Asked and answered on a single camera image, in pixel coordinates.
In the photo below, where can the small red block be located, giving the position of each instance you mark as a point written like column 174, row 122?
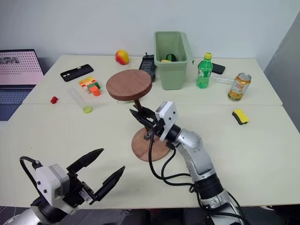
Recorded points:
column 54, row 100

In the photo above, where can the black handheld device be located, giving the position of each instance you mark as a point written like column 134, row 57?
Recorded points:
column 147, row 65

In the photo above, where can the clear plastic ruler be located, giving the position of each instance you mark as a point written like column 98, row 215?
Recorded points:
column 222, row 80

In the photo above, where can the clear tube with green cap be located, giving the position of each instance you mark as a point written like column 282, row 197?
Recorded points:
column 80, row 99

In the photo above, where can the striped multicolour block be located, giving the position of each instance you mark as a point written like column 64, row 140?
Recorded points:
column 86, row 82

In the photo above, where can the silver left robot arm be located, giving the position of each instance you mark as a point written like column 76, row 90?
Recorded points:
column 35, row 214

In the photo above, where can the grey partition panel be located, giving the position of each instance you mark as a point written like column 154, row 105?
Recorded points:
column 286, row 70

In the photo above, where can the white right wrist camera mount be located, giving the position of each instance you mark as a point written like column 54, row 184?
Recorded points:
column 167, row 117

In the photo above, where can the green toy block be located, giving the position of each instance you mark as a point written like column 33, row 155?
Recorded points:
column 97, row 84

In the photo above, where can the round wooden base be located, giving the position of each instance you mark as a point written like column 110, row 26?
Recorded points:
column 141, row 147

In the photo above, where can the black smartphone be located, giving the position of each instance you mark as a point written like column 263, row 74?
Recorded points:
column 218, row 68

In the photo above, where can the yellow and black sponge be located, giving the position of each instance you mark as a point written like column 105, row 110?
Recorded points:
column 241, row 116

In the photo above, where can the yellow drink can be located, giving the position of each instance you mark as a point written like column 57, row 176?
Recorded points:
column 239, row 87

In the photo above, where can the green soda bottle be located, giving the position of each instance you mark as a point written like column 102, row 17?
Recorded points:
column 204, row 72

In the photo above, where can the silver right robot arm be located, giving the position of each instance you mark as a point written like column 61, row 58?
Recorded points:
column 199, row 159

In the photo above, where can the orange toy block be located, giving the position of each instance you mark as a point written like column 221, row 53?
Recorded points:
column 95, row 91

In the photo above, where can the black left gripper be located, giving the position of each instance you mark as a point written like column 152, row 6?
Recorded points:
column 77, row 189

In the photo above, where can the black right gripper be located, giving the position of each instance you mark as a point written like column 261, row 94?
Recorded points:
column 155, row 127

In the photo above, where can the red and yellow mango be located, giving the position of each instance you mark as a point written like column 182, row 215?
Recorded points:
column 122, row 57

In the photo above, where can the green and black ball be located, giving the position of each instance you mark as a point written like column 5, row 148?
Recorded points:
column 171, row 57

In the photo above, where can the open laptop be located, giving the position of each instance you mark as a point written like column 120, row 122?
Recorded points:
column 16, row 77

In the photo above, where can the yellow fruit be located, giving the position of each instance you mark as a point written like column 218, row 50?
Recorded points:
column 165, row 61

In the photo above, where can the wooden pole with round top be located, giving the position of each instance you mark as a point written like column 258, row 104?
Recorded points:
column 129, row 85

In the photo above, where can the green plastic bin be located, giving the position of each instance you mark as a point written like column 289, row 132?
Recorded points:
column 171, row 70

